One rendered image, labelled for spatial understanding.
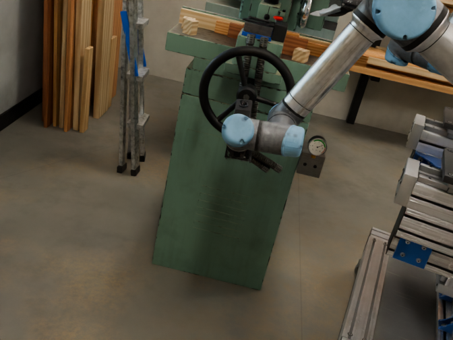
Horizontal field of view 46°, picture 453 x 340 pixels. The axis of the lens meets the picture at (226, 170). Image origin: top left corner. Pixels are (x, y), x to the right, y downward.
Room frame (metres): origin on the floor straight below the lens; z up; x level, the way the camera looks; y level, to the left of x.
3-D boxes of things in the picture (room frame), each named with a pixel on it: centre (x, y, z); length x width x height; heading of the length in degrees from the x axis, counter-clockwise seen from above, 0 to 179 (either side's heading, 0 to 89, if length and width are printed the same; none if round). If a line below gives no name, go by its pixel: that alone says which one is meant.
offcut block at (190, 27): (1.75, 0.22, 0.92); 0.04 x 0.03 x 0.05; 60
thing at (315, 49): (1.87, -0.12, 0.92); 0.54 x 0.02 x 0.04; 88
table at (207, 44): (1.76, -0.02, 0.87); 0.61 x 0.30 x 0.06; 88
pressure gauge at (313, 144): (1.65, -0.27, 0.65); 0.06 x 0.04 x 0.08; 88
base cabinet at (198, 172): (1.99, -0.02, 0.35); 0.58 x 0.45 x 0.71; 178
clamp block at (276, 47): (1.68, -0.01, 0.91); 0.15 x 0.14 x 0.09; 88
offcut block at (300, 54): (1.73, -0.15, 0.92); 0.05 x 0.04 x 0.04; 160
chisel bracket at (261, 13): (1.89, -0.02, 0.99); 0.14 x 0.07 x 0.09; 178
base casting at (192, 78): (1.99, -0.02, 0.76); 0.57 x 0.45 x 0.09; 178
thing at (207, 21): (1.89, -0.02, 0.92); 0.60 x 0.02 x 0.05; 88
